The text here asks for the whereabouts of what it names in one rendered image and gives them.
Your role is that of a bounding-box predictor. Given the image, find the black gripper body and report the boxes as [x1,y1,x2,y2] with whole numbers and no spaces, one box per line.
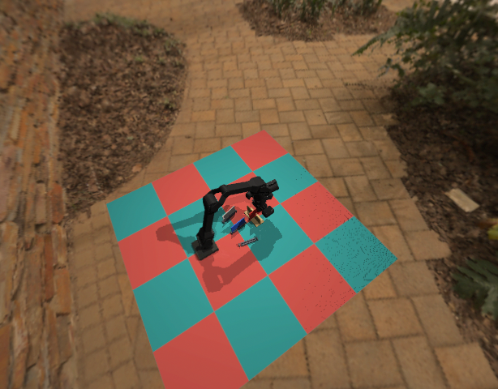
[246,191,274,218]

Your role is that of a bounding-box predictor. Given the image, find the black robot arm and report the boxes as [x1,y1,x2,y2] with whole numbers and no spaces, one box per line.
[195,176,279,252]

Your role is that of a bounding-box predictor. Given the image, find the tan slotted board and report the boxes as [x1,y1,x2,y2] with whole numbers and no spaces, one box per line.
[244,205,264,227]

